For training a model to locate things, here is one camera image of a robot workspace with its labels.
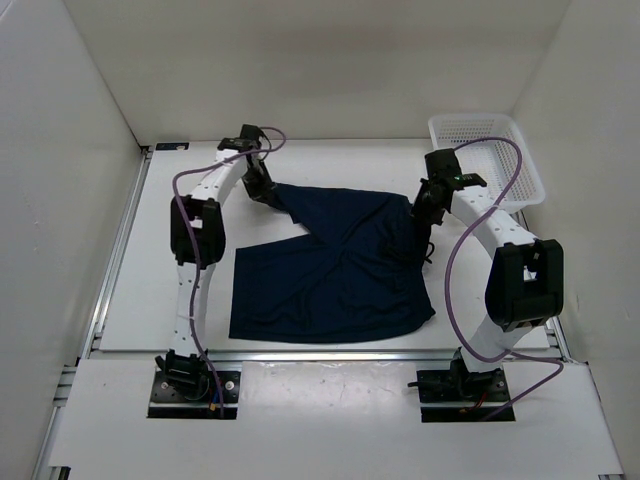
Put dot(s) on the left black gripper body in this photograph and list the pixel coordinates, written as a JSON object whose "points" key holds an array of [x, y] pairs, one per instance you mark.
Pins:
{"points": [[257, 181]]}

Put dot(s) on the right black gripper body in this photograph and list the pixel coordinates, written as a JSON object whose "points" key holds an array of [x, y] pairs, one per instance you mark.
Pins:
{"points": [[424, 207]]}

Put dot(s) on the navy blue shorts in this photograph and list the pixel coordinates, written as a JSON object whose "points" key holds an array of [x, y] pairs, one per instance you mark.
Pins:
{"points": [[356, 275]]}

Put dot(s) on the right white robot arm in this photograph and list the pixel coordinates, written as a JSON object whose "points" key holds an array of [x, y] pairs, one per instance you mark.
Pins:
{"points": [[525, 285]]}

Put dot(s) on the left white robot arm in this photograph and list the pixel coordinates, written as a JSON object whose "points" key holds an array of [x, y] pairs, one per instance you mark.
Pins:
{"points": [[198, 240]]}

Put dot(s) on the white plastic mesh basket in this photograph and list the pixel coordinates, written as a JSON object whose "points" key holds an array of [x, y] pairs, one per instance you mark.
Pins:
{"points": [[491, 145]]}

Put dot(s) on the black label strip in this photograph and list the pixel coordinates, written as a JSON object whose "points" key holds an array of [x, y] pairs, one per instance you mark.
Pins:
{"points": [[172, 146]]}

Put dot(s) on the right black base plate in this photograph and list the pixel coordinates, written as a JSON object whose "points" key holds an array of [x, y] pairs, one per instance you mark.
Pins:
{"points": [[446, 397]]}

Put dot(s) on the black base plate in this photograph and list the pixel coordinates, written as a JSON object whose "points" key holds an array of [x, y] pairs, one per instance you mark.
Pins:
{"points": [[168, 401], [446, 397]]}

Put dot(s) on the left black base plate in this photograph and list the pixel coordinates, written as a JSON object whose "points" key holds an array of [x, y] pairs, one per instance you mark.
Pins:
{"points": [[168, 401]]}

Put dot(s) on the aluminium front rail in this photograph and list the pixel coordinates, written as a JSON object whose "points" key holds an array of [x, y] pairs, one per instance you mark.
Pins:
{"points": [[314, 355]]}

